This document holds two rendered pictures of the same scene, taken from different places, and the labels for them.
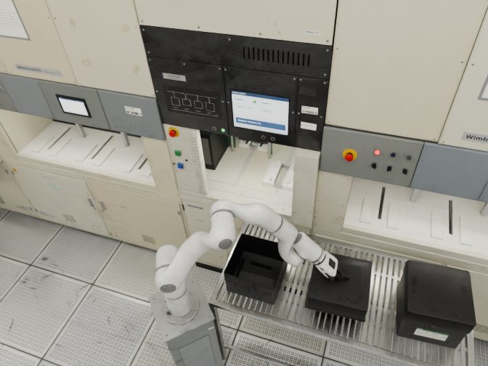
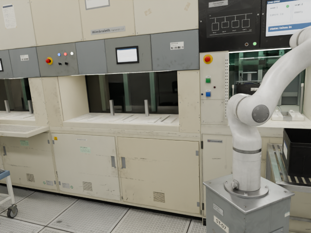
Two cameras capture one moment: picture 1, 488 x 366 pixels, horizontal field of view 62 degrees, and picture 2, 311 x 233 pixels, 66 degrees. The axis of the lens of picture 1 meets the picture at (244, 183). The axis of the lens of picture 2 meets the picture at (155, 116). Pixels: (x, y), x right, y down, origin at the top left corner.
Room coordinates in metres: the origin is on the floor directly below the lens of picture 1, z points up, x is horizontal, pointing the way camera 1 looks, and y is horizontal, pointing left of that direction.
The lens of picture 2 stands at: (0.08, 0.79, 1.33)
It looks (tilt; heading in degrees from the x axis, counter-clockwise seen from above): 12 degrees down; 359
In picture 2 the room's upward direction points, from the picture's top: 3 degrees counter-clockwise
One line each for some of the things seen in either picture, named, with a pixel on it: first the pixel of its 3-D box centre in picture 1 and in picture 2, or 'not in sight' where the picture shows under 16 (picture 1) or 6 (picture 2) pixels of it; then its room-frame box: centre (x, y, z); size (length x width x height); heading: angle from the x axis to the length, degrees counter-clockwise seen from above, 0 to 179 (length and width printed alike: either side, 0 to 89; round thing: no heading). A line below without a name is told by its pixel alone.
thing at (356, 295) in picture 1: (339, 282); not in sight; (1.07, -0.44, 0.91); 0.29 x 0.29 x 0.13; 71
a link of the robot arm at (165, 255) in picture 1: (170, 270); (244, 120); (1.11, 0.38, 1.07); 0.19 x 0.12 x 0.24; 5
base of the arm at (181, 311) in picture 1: (177, 298); (246, 168); (1.07, 0.38, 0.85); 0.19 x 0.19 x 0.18
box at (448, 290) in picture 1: (431, 303); not in sight; (0.93, -0.86, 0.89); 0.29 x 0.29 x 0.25; 72
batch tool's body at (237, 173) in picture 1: (262, 148); (261, 101); (2.07, -0.14, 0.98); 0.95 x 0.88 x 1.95; 158
